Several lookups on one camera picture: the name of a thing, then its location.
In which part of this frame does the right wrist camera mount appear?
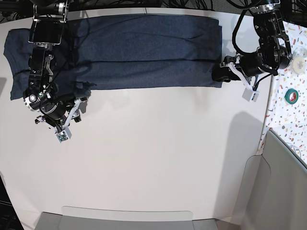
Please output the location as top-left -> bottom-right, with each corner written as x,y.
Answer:
35,97 -> 87,143

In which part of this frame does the dark blue t-shirt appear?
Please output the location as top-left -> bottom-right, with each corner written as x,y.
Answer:
3,14 -> 223,101

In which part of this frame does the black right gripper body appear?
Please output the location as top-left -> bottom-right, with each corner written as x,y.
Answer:
39,93 -> 76,122

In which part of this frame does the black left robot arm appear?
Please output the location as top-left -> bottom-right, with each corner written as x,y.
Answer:
212,0 -> 293,82

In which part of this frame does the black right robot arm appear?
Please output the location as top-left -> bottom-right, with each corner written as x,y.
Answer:
23,0 -> 90,130

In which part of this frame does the grey bin front edge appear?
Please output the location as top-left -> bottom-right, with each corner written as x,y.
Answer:
35,206 -> 218,230

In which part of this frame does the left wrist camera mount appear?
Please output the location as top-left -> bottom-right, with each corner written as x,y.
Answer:
220,56 -> 260,102

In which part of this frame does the terrazzo patterned side board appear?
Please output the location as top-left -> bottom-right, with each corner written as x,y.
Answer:
256,20 -> 307,159

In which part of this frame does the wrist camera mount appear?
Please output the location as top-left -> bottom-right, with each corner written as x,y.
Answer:
35,97 -> 87,143
220,56 -> 260,102

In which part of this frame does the clear tape spool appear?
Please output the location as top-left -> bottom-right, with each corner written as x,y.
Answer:
290,47 -> 307,75

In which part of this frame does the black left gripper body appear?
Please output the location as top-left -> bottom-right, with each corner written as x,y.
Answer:
234,54 -> 265,77

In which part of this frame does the green tape roll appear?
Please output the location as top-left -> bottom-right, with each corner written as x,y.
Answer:
284,89 -> 299,105

